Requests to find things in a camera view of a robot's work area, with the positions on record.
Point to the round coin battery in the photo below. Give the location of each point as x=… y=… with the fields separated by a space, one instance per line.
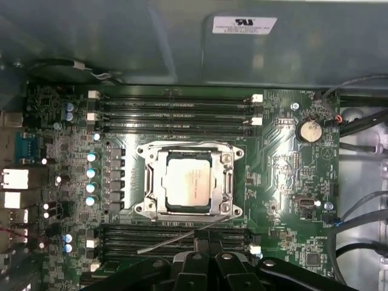
x=309 y=131

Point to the CPU socket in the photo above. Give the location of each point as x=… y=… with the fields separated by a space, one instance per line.
x=145 y=165

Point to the open PC case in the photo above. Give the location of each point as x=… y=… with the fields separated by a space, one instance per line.
x=121 y=45

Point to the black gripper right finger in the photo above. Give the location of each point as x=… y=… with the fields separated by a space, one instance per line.
x=233 y=272

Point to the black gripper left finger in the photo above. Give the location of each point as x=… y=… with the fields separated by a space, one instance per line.
x=191 y=272

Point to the white label sticker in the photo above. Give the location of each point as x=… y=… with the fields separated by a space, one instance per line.
x=245 y=25

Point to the metal socket cover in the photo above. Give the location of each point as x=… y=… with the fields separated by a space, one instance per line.
x=219 y=186

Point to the silver CPU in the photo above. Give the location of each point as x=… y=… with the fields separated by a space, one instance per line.
x=188 y=182

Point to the green motherboard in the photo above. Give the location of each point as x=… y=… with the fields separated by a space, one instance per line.
x=272 y=169

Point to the black RAM slot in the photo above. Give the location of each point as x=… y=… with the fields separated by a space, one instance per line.
x=182 y=97
x=121 y=243
x=182 y=130
x=121 y=255
x=136 y=230
x=182 y=108
x=182 y=119

